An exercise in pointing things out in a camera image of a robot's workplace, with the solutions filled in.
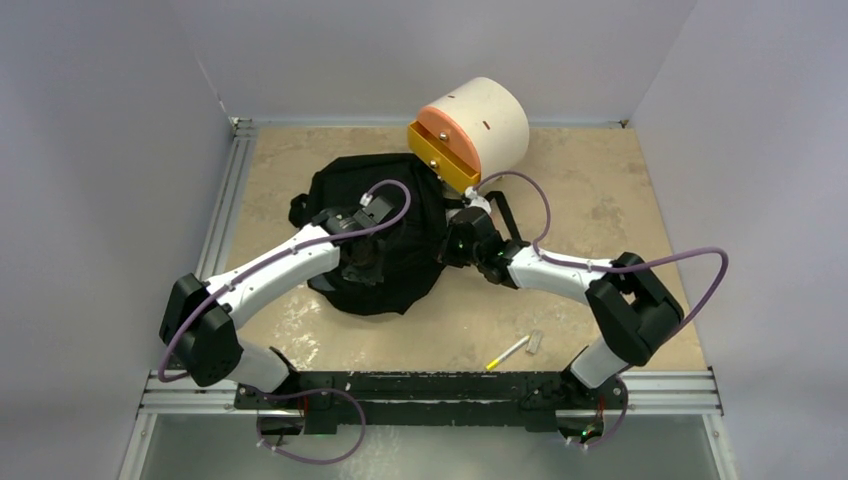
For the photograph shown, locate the black student backpack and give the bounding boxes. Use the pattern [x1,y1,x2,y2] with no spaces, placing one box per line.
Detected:
[288,152,525,317]

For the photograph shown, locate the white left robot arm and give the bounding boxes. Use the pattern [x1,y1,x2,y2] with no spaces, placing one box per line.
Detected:
[159,194,410,409]

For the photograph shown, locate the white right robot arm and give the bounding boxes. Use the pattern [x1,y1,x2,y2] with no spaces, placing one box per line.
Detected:
[439,207,684,407]

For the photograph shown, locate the grey marker cap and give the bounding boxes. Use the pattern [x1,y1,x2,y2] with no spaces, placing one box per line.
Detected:
[525,330,543,355]

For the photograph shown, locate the cream cylindrical drawer box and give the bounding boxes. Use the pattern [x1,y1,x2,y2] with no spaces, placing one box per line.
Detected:
[411,77,530,184]

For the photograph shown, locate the yellow white marker pen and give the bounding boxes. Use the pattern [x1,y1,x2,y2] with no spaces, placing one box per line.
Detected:
[485,335,531,371]

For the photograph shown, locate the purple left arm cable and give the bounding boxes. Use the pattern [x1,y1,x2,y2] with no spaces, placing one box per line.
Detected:
[156,178,413,467]

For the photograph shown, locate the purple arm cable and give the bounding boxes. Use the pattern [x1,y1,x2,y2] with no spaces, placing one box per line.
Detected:
[473,170,731,452]
[156,178,413,467]

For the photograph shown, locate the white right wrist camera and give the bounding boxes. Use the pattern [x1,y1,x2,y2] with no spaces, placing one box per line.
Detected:
[462,186,492,215]

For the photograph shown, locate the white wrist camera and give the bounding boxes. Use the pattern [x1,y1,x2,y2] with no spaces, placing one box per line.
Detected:
[359,192,375,207]
[462,186,492,215]

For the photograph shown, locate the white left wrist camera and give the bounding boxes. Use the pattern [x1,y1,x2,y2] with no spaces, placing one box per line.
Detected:
[359,192,375,207]

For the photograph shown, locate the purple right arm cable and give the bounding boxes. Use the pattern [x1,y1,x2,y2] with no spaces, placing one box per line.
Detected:
[473,170,731,452]

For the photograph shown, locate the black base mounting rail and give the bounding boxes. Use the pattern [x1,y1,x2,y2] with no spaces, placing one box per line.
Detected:
[234,371,627,435]

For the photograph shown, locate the aluminium table frame rail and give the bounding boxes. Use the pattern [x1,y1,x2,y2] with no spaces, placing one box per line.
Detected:
[119,117,261,479]

